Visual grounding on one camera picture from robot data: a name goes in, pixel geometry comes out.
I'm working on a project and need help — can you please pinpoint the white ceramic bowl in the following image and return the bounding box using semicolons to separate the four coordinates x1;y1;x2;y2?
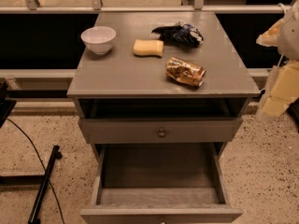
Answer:
80;26;116;55

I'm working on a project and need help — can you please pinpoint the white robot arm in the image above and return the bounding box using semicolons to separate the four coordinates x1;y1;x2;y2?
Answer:
256;0;299;121

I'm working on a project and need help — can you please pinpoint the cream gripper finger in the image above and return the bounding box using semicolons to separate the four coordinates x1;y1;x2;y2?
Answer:
270;62;299;103
256;97;289;122

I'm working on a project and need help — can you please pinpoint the yellow sponge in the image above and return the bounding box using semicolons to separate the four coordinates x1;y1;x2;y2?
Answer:
133;39;164;57

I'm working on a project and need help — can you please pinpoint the grey wooden drawer cabinet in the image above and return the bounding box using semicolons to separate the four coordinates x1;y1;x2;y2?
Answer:
66;11;261;224

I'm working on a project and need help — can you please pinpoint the black cable on floor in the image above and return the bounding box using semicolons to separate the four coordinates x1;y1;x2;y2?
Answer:
5;117;65;224

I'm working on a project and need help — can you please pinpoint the black metal stand leg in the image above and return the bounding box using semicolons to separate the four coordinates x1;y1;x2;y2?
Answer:
0;146;62;224

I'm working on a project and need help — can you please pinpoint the metal guard railing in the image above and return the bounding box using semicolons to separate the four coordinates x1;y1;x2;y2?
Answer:
0;0;299;15

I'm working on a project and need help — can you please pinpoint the white cable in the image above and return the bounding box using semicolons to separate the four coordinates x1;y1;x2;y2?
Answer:
277;2;288;16

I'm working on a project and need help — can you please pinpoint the open grey middle drawer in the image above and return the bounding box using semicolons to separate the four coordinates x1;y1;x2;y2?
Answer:
80;143;242;224

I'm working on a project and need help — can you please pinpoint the black equipment at left edge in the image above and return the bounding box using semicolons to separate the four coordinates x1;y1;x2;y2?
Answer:
0;81;17;128

